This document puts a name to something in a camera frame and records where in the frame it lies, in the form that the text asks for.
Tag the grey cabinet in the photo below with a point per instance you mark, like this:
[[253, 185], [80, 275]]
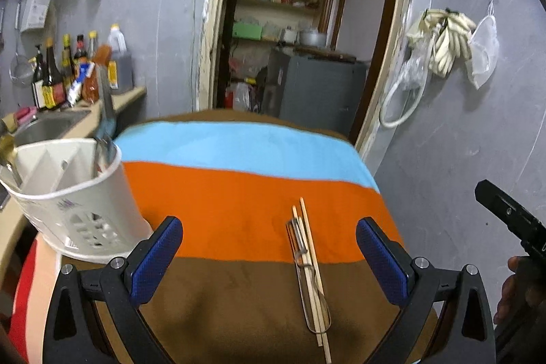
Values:
[[320, 91]]

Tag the wooden chopstick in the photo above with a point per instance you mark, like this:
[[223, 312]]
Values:
[[294, 214], [305, 219]]

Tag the white plastic jug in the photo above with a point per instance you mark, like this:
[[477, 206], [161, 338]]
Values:
[[239, 97]]

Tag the wooden cutting board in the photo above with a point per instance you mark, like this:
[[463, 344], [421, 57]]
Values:
[[326, 53]]

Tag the dark sauce bottle yellow cap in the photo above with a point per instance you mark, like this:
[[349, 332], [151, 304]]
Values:
[[67, 61]]

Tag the cream rubber gloves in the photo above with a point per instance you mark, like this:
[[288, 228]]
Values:
[[448, 44]]

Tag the striped blue orange brown blanket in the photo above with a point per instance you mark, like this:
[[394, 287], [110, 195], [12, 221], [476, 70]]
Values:
[[256, 185]]

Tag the black pump bottle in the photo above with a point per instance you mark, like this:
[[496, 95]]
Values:
[[37, 87]]

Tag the white plastic utensil holder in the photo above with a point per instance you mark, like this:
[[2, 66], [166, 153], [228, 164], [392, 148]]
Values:
[[85, 202]]

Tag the white and blue tube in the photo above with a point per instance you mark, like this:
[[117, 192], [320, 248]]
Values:
[[79, 84]]

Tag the steel sink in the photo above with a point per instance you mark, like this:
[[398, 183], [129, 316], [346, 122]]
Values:
[[51, 127]]

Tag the small gold spoon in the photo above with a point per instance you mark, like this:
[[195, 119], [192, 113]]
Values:
[[6, 144]]

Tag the clear plastic bag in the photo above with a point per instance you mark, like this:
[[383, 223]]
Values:
[[413, 72]]

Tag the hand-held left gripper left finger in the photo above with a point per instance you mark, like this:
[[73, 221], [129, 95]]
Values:
[[155, 261]]

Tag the steel peeler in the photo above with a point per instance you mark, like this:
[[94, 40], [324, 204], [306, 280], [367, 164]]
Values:
[[295, 234]]

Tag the pink sponge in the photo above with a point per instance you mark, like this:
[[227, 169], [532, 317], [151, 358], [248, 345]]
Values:
[[25, 113]]

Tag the red and pink cloth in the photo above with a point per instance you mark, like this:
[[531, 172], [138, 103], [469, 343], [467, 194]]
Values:
[[30, 295]]

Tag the orange sauce packet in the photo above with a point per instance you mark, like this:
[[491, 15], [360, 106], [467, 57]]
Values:
[[91, 84]]

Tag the worn wooden door frame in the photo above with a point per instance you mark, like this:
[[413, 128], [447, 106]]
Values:
[[396, 48]]

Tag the dark sauce bottle red cap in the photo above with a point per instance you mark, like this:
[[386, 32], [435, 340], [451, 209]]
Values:
[[80, 50]]

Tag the green box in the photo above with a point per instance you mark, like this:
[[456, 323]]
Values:
[[247, 31]]

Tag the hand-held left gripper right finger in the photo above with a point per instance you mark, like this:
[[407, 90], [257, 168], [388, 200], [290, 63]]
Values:
[[381, 261]]

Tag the dark oil jug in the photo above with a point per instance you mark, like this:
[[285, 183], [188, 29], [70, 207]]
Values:
[[121, 69]]

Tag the white mesh bag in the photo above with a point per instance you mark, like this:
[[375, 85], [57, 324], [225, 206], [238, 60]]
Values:
[[484, 52]]

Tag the white wall box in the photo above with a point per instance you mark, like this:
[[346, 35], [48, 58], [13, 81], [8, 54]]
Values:
[[35, 12]]

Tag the large dark soy sauce bottle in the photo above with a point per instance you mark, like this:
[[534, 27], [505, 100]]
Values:
[[53, 87]]

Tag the person's right hand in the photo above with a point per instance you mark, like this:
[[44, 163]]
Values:
[[512, 287]]

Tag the yellow sponge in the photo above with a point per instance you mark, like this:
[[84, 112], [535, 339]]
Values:
[[10, 121]]

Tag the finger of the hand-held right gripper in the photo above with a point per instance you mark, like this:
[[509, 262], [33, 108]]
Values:
[[503, 210]]

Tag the steel pot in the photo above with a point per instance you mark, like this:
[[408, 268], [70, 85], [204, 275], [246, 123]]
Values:
[[312, 38]]

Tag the slim bottle yellow cap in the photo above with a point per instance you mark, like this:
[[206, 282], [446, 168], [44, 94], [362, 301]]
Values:
[[93, 42]]

